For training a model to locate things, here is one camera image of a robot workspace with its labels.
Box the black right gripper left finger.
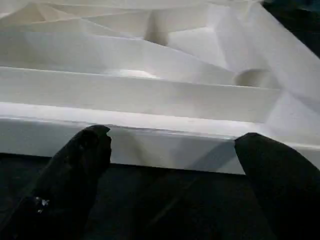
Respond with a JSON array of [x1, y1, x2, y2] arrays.
[[0, 124, 113, 240]]

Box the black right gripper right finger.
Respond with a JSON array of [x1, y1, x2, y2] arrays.
[[233, 131, 320, 240]]

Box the white plastic table top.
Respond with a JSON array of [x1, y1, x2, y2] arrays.
[[0, 0, 320, 176]]

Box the black work mat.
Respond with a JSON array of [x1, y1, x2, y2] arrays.
[[0, 0, 320, 240]]

